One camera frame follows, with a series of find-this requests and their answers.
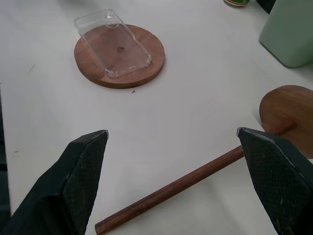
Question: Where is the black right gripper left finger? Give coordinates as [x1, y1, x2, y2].
[0, 129, 109, 235]

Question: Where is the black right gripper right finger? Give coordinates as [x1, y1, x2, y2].
[236, 127, 313, 235]

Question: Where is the wooden rod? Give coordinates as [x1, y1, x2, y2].
[94, 85, 313, 235]

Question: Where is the round wooden disc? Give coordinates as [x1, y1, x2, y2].
[73, 23, 166, 89]

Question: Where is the pale green container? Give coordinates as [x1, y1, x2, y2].
[258, 0, 313, 69]

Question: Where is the clear plastic phone case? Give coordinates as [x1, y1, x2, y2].
[74, 10, 152, 78]

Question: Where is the green yellow object top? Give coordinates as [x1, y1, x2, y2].
[224, 0, 250, 8]

